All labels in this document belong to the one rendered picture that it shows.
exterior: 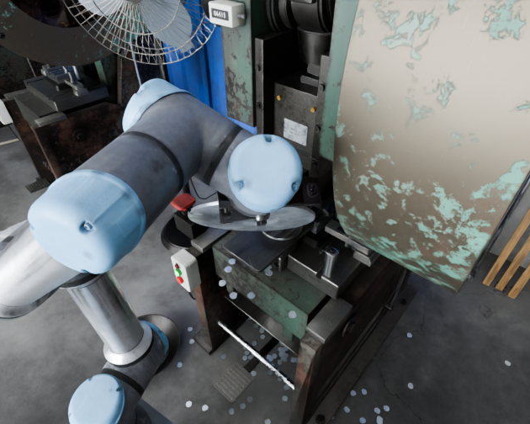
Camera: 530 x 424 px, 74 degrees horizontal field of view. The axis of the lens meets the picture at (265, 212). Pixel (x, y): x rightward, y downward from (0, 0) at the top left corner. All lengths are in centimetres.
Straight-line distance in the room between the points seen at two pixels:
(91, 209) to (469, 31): 31
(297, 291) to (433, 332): 97
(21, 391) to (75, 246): 161
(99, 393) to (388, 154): 78
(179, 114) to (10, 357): 173
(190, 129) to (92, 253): 15
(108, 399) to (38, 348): 106
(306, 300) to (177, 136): 77
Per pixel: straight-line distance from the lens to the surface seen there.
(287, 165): 35
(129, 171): 30
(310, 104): 84
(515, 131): 34
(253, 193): 34
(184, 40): 148
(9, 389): 191
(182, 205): 116
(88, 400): 95
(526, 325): 213
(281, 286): 105
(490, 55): 33
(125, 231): 28
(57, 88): 238
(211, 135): 37
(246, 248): 97
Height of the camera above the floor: 148
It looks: 41 degrees down
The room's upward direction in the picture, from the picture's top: straight up
